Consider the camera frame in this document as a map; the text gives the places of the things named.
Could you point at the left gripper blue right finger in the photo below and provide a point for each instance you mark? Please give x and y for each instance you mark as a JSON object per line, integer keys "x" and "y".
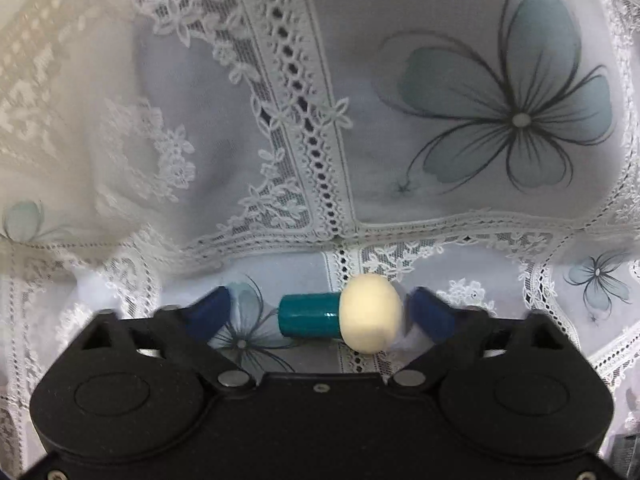
{"x": 436, "y": 319}

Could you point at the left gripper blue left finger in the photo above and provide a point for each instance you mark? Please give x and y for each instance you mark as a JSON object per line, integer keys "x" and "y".
{"x": 209, "y": 315}

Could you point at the white floral lace cover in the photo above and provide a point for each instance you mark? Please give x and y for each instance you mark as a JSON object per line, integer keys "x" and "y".
{"x": 152, "y": 150}

